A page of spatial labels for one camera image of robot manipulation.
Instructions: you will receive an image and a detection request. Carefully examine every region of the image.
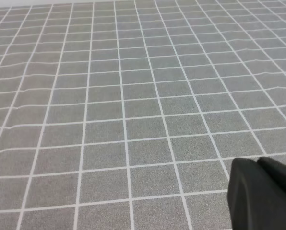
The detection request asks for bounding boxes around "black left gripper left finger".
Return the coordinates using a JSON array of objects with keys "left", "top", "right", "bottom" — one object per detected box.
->
[{"left": 227, "top": 158, "right": 286, "bottom": 230}]

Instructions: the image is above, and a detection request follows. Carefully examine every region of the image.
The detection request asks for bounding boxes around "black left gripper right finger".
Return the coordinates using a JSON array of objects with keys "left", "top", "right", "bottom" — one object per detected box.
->
[{"left": 257, "top": 157, "right": 286, "bottom": 189}]

